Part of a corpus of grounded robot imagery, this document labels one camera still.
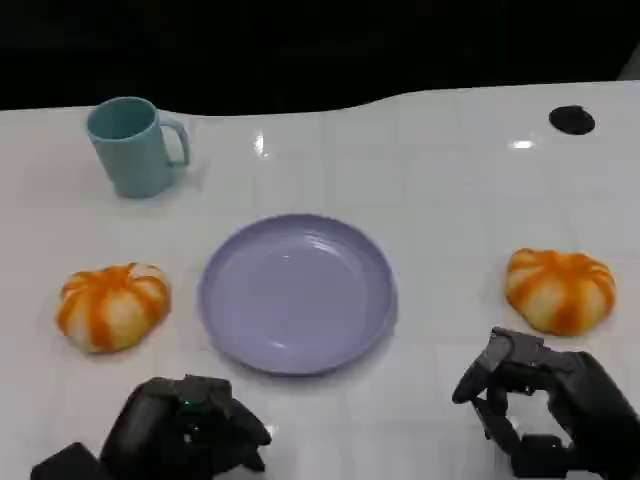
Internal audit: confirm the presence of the black table cable grommet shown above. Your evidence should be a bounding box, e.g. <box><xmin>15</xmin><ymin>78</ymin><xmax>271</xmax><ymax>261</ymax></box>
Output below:
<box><xmin>548</xmin><ymin>104</ymin><xmax>597</xmax><ymax>136</ymax></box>

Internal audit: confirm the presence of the lilac plate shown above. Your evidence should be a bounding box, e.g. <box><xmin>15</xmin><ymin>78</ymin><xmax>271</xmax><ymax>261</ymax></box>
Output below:
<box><xmin>198</xmin><ymin>213</ymin><xmax>399</xmax><ymax>377</ymax></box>

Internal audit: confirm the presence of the orange and white bread roll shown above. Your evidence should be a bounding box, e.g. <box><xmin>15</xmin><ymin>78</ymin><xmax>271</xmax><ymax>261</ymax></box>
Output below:
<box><xmin>54</xmin><ymin>261</ymin><xmax>173</xmax><ymax>355</ymax></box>
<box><xmin>504</xmin><ymin>247</ymin><xmax>617</xmax><ymax>337</ymax></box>

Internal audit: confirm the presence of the pale green mug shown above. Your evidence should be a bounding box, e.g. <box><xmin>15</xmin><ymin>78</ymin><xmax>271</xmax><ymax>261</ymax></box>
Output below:
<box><xmin>85</xmin><ymin>96</ymin><xmax>192</xmax><ymax>199</ymax></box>

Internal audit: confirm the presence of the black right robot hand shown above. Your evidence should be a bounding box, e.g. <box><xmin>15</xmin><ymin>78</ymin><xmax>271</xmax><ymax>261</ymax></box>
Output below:
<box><xmin>451</xmin><ymin>326</ymin><xmax>640</xmax><ymax>480</ymax></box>

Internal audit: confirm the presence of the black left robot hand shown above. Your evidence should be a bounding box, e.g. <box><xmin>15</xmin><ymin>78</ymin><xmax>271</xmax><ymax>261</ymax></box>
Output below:
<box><xmin>98</xmin><ymin>373</ymin><xmax>274</xmax><ymax>480</ymax></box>

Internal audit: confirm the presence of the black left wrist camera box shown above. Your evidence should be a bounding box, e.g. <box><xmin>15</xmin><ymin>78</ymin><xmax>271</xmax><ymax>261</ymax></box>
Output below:
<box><xmin>29</xmin><ymin>442</ymin><xmax>114</xmax><ymax>480</ymax></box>

